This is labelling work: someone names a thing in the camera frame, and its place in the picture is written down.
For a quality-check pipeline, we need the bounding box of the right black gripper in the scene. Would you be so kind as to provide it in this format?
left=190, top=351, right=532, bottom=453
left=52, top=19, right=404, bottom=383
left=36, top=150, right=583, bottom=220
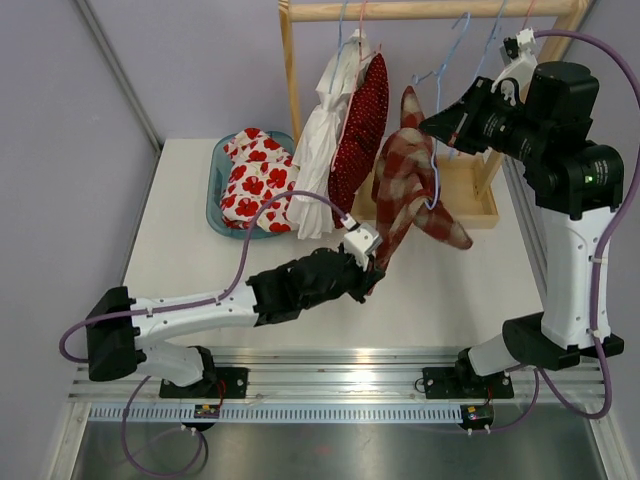
left=422, top=77, right=551, bottom=165

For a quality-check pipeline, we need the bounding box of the red plaid garment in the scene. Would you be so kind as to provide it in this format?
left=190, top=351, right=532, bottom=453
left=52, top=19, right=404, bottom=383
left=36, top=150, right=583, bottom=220
left=371, top=86, right=473, bottom=270

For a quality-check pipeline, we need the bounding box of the light blue hanger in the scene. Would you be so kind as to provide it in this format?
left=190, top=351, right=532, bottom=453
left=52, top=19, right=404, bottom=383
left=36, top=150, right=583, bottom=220
left=329, top=0, right=352, bottom=95
left=412, top=12, right=472, bottom=211
left=471, top=0, right=508, bottom=81

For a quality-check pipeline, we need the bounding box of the dark red dotted garment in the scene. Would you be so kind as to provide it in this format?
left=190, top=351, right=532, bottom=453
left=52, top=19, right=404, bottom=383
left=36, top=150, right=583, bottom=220
left=328, top=54, right=389, bottom=213

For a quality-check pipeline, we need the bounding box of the pink hanger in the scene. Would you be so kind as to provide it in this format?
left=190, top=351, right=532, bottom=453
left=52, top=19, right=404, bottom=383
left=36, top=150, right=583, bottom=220
left=520, top=0, right=537, bottom=30
left=330, top=0, right=381, bottom=172

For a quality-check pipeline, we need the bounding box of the white red poppy skirt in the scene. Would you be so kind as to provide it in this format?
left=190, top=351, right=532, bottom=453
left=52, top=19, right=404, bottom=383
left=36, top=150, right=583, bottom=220
left=220, top=128, right=299, bottom=233

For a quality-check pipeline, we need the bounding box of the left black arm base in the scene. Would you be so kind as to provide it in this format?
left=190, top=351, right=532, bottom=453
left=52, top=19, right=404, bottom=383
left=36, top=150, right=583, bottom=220
left=159, top=367, right=250, bottom=400

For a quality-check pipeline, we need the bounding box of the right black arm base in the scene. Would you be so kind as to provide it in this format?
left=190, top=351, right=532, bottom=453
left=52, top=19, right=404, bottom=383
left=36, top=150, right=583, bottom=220
left=422, top=367, right=514, bottom=400

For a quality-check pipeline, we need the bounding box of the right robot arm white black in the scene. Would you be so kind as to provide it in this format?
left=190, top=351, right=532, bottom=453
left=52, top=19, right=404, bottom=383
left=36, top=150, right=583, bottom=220
left=419, top=61, right=624, bottom=396

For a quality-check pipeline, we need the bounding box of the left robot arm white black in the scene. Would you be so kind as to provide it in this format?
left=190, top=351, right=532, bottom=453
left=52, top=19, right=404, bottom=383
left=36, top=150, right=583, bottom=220
left=85, top=248, right=384, bottom=397

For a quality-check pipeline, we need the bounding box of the wooden clothes rack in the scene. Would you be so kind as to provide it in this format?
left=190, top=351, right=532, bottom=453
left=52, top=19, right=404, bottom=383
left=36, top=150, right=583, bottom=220
left=278, top=1, right=592, bottom=229

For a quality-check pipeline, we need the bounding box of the white ruffled garment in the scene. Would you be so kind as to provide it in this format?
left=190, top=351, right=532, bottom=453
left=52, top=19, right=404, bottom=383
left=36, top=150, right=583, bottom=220
left=286, top=29, right=371, bottom=240

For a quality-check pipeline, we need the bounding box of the teal plastic basin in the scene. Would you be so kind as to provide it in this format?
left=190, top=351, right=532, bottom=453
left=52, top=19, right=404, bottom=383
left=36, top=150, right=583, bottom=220
left=205, top=130, right=295, bottom=240

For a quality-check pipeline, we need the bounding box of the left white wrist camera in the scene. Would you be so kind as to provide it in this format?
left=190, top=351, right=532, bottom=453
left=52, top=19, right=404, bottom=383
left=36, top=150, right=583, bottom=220
left=342, top=214, right=382, bottom=271

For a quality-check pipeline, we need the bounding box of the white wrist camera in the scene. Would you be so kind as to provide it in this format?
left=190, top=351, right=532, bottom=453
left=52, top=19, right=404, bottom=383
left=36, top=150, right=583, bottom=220
left=342, top=214, right=382, bottom=271
left=491, top=28, right=537, bottom=93

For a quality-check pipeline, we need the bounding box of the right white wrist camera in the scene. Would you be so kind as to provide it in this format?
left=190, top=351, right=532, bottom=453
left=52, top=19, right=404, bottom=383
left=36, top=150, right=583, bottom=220
left=491, top=28, right=537, bottom=93

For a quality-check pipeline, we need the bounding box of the aluminium mounting rail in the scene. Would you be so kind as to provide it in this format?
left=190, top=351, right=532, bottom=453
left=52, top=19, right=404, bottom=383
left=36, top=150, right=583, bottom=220
left=67, top=347, right=604, bottom=405

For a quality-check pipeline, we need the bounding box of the white slotted cable duct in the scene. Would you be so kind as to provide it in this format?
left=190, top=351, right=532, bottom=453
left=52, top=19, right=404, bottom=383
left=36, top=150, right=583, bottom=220
left=89, top=403, right=462, bottom=424

